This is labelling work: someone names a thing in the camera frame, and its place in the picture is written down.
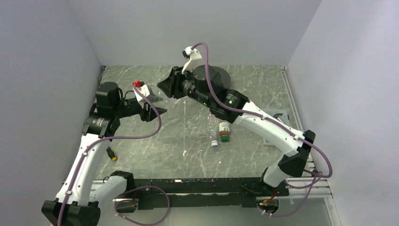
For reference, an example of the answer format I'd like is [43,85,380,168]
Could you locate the clear plastic tray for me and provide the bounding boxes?
[263,108,291,126]

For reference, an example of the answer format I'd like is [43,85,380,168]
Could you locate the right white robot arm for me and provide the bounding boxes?
[157,65,315,195]

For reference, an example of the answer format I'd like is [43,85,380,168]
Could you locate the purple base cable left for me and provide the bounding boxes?
[114,186,171,226]

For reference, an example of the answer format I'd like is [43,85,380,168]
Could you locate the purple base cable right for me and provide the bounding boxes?
[257,169,325,218]

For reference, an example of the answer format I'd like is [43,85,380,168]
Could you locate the aluminium rail right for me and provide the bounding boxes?
[279,66,333,194]

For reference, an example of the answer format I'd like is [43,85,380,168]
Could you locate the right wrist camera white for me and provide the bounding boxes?
[182,46,202,73]

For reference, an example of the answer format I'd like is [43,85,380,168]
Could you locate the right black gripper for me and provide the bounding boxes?
[159,64,213,107]

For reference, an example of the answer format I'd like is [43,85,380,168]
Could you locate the black round disc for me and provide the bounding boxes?
[213,66,231,89]

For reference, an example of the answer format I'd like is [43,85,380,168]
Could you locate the clear bottle white cap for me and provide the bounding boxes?
[207,113,218,147]

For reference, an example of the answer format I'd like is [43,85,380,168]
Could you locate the black yellow screwdriver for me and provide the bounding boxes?
[106,147,117,161]

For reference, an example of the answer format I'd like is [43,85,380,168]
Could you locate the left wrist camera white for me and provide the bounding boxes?
[132,81,155,108]

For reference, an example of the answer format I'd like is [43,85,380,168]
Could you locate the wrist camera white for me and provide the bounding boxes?
[132,81,155,108]
[182,46,202,73]

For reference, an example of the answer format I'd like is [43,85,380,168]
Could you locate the brown bottle green cap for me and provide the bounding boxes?
[218,121,230,142]

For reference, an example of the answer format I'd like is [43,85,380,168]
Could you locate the black base frame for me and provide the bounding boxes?
[111,170,289,210]

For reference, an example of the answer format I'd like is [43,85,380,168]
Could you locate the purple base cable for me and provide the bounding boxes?
[114,186,171,226]
[257,169,325,218]

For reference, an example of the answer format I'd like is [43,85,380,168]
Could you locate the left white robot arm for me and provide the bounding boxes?
[41,81,166,226]

